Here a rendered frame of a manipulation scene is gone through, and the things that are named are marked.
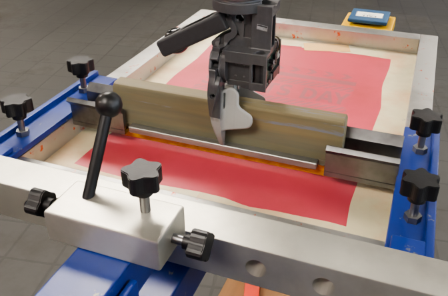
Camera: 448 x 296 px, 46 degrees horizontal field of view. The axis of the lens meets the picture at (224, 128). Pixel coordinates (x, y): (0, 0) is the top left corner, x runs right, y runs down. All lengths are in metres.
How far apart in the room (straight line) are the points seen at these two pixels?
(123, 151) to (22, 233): 1.47
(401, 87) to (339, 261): 0.62
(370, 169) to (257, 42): 0.23
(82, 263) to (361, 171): 0.39
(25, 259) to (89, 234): 1.65
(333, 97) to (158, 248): 0.62
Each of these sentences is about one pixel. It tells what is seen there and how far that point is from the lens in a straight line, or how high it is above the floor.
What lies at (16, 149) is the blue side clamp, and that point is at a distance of 0.81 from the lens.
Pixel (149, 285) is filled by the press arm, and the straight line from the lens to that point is 0.67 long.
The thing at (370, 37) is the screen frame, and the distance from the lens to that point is 1.28.
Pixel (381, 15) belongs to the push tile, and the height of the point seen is 0.97.
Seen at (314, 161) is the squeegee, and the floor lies 1.00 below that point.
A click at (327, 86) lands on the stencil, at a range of 1.07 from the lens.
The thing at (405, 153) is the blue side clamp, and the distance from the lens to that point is 0.78.
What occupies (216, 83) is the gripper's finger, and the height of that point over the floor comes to 1.10.
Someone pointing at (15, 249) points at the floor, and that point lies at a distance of 2.22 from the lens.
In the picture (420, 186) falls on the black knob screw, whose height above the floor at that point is 1.06.
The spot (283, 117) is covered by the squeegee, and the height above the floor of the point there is 1.05.
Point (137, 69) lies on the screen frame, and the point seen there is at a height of 0.99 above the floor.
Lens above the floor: 1.40
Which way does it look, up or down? 29 degrees down
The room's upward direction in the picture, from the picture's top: straight up
